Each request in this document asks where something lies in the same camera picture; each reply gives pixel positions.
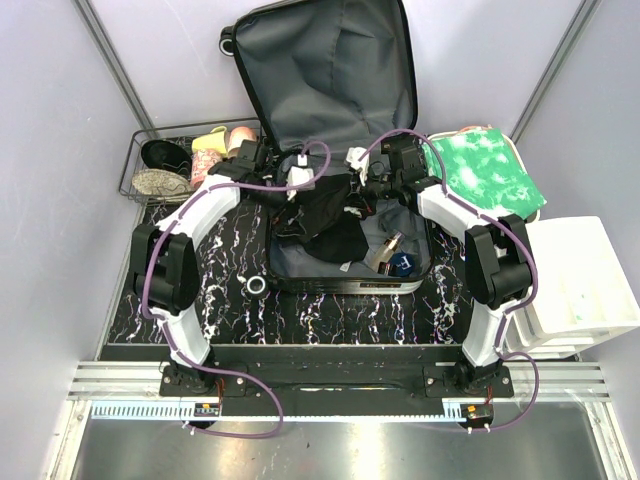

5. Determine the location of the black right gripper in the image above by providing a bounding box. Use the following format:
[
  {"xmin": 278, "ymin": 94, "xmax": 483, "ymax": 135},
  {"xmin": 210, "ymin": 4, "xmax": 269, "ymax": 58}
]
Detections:
[{"xmin": 340, "ymin": 165, "xmax": 402, "ymax": 213}]

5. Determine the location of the gold perfume spray bottle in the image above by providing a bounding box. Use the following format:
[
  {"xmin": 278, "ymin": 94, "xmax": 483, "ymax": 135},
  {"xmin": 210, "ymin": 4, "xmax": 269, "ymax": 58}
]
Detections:
[{"xmin": 371, "ymin": 232, "xmax": 404, "ymax": 271}]

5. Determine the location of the green tie-dye cloth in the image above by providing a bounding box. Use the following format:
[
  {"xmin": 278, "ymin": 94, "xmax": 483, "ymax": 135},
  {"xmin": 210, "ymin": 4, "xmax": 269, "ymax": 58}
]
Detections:
[{"xmin": 422, "ymin": 127, "xmax": 549, "ymax": 221}]

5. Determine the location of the space astronaut kids suitcase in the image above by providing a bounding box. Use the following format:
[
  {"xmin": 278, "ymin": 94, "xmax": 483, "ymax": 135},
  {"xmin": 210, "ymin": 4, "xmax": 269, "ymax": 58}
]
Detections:
[{"xmin": 219, "ymin": 1, "xmax": 432, "ymax": 295}]

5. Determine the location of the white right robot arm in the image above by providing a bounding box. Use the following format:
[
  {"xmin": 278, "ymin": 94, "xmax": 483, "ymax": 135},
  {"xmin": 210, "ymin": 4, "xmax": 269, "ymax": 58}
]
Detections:
[{"xmin": 347, "ymin": 129, "xmax": 538, "ymax": 397}]

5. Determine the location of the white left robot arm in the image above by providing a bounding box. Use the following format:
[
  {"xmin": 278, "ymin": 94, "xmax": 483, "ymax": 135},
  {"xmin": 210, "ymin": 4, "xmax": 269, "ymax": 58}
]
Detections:
[{"xmin": 129, "ymin": 141, "xmax": 328, "ymax": 396}]

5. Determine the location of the pink patterned mug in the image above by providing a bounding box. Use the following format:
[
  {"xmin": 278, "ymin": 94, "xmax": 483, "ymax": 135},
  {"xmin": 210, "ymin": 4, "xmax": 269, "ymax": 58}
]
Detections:
[{"xmin": 190, "ymin": 149, "xmax": 223, "ymax": 189}]

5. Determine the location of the yellow mug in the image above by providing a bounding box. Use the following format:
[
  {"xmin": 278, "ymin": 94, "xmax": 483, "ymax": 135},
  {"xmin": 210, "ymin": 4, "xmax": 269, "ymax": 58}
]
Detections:
[{"xmin": 191, "ymin": 126, "xmax": 228, "ymax": 156}]

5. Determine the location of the speckled grey plate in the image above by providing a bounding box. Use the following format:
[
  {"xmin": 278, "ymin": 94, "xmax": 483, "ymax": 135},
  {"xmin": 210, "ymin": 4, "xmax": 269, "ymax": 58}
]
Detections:
[{"xmin": 132, "ymin": 169, "xmax": 193, "ymax": 197}]

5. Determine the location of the black bowl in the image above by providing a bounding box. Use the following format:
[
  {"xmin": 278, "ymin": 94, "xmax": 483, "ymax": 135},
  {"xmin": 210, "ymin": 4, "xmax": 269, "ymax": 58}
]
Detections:
[{"xmin": 141, "ymin": 140, "xmax": 192, "ymax": 173}]

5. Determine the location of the white compartment organizer box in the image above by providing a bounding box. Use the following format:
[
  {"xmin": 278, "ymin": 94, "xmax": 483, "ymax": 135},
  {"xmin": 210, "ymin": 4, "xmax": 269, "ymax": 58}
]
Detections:
[{"xmin": 523, "ymin": 216, "xmax": 639, "ymax": 353}]

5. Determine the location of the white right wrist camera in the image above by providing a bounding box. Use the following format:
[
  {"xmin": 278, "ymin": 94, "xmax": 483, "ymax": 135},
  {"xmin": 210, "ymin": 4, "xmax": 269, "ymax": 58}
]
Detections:
[{"xmin": 345, "ymin": 147, "xmax": 369, "ymax": 173}]

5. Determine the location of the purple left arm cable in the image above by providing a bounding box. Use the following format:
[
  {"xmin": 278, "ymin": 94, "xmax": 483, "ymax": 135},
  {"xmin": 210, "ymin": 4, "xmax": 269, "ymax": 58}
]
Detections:
[{"xmin": 142, "ymin": 139, "xmax": 331, "ymax": 440}]

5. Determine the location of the black wire dish rack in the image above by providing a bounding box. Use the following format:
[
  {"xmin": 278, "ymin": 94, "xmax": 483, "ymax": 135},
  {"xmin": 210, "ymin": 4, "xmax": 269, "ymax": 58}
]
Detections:
[{"xmin": 119, "ymin": 117, "xmax": 263, "ymax": 205}]

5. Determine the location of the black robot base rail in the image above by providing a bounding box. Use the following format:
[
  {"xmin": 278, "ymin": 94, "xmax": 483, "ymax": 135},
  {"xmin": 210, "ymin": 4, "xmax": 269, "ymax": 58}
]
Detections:
[{"xmin": 160, "ymin": 345, "xmax": 514, "ymax": 400}]

